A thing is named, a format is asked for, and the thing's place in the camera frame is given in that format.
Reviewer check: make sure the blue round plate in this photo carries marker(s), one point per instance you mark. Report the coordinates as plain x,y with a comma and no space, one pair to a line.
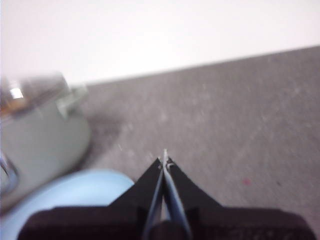
82,187

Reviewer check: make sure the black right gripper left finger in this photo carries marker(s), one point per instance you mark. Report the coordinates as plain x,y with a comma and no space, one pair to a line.
100,222

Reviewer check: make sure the pale green electric steamer pot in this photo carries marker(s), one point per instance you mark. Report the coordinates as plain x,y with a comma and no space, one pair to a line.
42,145

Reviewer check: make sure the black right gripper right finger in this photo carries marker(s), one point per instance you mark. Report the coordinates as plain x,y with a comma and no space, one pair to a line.
237,225

